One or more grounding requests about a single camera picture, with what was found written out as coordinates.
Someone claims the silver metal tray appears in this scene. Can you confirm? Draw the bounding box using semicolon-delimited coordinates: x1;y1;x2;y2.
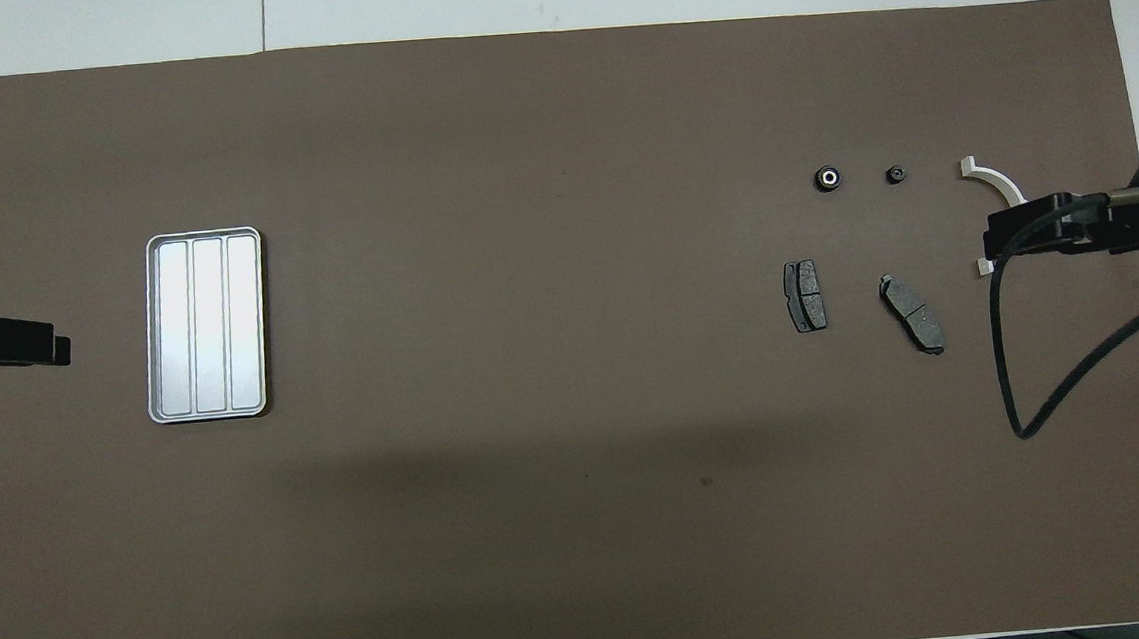
136;226;275;426

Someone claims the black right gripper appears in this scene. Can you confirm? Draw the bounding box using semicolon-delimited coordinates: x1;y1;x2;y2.
982;188;1139;266

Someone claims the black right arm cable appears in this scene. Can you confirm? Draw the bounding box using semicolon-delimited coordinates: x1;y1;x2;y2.
984;187;1139;442

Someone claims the white curved plastic bracket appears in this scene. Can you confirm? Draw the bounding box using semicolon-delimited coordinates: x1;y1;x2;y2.
959;153;1032;280

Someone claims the short dark brake pad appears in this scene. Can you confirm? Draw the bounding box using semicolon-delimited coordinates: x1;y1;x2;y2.
782;259;829;334

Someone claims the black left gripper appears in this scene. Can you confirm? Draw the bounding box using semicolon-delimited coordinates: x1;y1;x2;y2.
0;307;73;372

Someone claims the brown table mat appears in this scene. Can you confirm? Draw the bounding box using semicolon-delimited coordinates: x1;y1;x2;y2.
0;0;1139;639

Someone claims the long dark brake pad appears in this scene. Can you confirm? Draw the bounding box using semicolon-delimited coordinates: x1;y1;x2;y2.
877;270;947;360

